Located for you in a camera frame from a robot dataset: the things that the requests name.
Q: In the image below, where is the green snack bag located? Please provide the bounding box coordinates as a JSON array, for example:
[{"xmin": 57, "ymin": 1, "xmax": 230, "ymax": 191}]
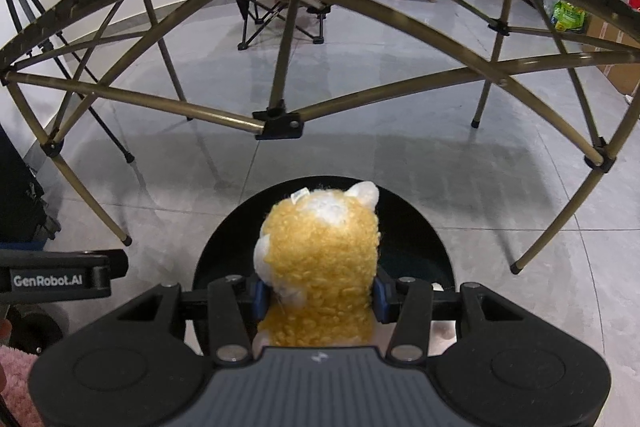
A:
[{"xmin": 551, "ymin": 0, "xmax": 586, "ymax": 32}]

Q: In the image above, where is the black round trash bin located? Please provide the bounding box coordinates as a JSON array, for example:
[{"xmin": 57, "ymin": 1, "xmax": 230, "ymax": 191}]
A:
[{"xmin": 191, "ymin": 174, "xmax": 458, "ymax": 358}]

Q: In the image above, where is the yellow alpaca plush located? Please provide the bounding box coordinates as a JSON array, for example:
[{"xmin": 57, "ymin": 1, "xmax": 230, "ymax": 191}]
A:
[{"xmin": 253, "ymin": 181, "xmax": 381, "ymax": 351}]

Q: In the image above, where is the black camera tripod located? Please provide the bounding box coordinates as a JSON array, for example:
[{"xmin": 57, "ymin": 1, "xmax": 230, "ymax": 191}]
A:
[{"xmin": 0, "ymin": 0, "xmax": 138, "ymax": 166}]

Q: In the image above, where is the brown cardboard box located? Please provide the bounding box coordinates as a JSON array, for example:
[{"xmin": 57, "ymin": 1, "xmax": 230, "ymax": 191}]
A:
[{"xmin": 580, "ymin": 14, "xmax": 639, "ymax": 96}]

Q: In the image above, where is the tan folding slat table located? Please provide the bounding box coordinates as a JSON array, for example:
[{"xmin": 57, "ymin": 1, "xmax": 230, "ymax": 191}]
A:
[{"xmin": 0, "ymin": 0, "xmax": 640, "ymax": 275}]

